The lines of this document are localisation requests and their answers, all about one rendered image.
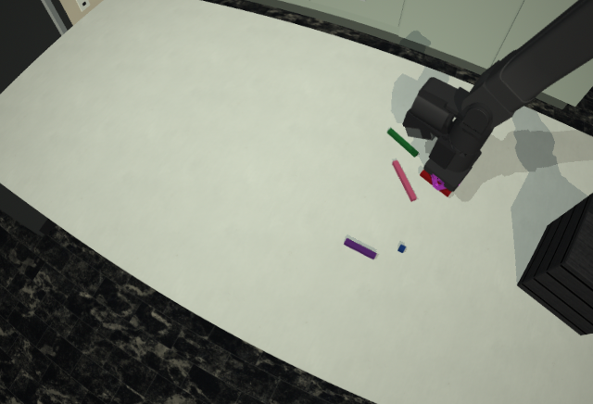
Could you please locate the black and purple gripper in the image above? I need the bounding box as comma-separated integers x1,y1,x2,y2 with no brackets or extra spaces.
423,135,482,192

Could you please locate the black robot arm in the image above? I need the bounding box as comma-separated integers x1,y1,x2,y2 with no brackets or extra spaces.
403,0,593,170

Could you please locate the purple rod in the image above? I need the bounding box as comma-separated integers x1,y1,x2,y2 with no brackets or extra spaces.
344,238,377,259

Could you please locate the green rod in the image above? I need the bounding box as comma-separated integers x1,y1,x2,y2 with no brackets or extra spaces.
387,128,419,157

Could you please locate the dark red rod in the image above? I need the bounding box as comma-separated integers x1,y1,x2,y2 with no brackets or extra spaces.
420,170,451,197

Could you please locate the pink rod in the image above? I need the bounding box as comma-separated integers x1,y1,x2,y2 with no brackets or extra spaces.
392,160,417,202

